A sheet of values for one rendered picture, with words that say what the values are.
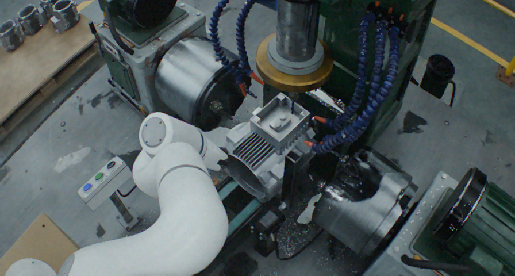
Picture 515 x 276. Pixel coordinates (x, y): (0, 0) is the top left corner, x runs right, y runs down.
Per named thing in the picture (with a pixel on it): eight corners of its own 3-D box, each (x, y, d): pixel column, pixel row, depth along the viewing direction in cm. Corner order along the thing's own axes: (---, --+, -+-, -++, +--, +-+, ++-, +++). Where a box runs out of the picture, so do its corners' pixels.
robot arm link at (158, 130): (184, 173, 92) (209, 140, 91) (152, 165, 80) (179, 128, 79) (161, 149, 95) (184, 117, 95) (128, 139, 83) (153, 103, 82)
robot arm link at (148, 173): (170, 257, 66) (157, 183, 94) (227, 187, 65) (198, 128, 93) (125, 231, 62) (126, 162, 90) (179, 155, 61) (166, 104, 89)
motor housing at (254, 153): (266, 130, 135) (268, 91, 119) (314, 167, 128) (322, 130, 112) (221, 172, 127) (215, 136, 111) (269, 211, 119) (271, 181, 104)
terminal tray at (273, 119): (279, 107, 121) (280, 91, 115) (308, 129, 117) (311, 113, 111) (249, 134, 116) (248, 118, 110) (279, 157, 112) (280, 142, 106)
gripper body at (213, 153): (166, 145, 97) (188, 152, 108) (196, 172, 94) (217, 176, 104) (184, 118, 97) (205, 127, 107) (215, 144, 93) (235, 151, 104)
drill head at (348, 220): (335, 157, 130) (349, 107, 109) (434, 230, 114) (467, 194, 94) (283, 214, 119) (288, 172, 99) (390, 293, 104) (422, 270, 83)
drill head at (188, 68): (188, 54, 155) (180, 4, 134) (262, 105, 141) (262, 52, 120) (137, 94, 144) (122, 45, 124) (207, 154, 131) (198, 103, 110)
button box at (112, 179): (125, 167, 118) (115, 153, 115) (134, 174, 112) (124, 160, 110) (85, 203, 111) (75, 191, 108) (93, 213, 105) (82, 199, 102)
